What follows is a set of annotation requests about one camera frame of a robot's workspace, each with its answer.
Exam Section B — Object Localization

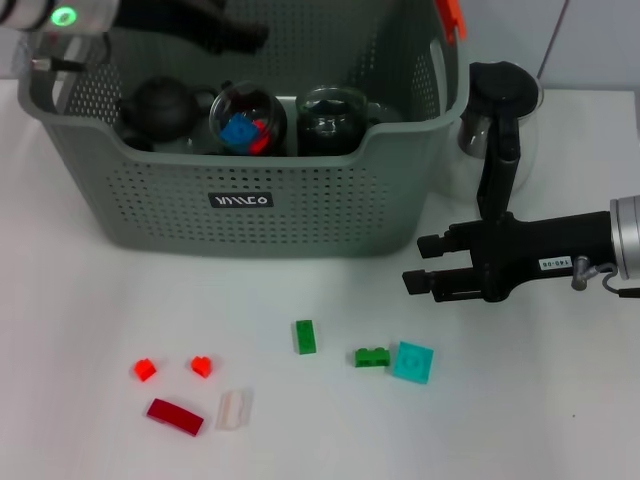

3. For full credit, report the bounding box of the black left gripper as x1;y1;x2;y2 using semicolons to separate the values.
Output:
114;0;271;56

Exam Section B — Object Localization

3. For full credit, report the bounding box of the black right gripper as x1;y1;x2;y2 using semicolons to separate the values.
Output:
402;211;619;304

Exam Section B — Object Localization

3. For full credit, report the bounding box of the glass coffee pot black lid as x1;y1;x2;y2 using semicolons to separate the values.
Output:
439;59;544;223

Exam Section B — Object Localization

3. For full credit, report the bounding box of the right gripper cable connector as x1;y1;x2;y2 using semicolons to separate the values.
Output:
571;255;640;299

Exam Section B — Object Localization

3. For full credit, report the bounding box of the black clay teapot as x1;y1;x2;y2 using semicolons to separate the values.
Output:
115;74;219;142

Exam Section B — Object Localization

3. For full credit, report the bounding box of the grey perforated storage basket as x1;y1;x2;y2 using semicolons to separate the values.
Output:
17;0;471;260

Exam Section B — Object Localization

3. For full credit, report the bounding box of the orange basket handle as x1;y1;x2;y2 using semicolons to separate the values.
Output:
434;0;469;44

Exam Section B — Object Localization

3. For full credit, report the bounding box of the blue square plate brick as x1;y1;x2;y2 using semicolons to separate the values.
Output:
219;112;259;154

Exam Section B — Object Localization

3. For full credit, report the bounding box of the green two-stud brick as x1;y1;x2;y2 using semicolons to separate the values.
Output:
354;347;391;369

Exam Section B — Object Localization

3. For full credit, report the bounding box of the glass teacup black sleeve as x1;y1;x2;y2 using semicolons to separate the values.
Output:
295;112;366;157
294;84;386;132

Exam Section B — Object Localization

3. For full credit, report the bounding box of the teal square plate brick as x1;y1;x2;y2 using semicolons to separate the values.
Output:
392;341;435;385

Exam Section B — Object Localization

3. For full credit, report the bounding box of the glass jar with bricks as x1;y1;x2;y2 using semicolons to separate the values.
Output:
208;79;290;157

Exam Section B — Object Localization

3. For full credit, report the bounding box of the green flat brick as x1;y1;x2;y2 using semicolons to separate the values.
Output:
292;319;317;355

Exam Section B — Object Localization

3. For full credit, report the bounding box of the dark red curved brick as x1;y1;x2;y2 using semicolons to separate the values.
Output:
145;398;205;438

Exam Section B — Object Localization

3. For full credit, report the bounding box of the clear transparent brick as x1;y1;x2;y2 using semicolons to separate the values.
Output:
215;389;254;431

